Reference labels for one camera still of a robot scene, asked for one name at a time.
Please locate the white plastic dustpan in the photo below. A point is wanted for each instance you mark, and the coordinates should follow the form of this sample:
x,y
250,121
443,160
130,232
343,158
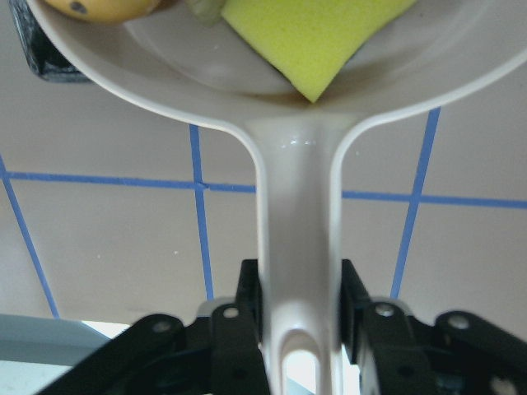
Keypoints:
x,y
170,64

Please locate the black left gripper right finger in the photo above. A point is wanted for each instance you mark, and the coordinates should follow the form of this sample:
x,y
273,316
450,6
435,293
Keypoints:
x,y
460,353

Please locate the pale yellow peel toy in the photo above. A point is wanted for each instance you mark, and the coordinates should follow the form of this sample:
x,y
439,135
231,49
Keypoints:
x,y
207,12

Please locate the orange potato toy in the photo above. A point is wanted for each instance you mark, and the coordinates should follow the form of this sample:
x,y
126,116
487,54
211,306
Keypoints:
x,y
104,11

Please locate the pink bin with black bag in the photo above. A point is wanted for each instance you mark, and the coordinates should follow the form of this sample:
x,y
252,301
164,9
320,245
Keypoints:
x,y
43,59

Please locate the yellow green sponge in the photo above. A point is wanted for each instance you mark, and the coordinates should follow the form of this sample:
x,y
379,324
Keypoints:
x,y
309,42

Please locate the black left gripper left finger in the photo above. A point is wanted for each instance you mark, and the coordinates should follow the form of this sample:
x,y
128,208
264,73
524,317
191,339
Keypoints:
x,y
218,353

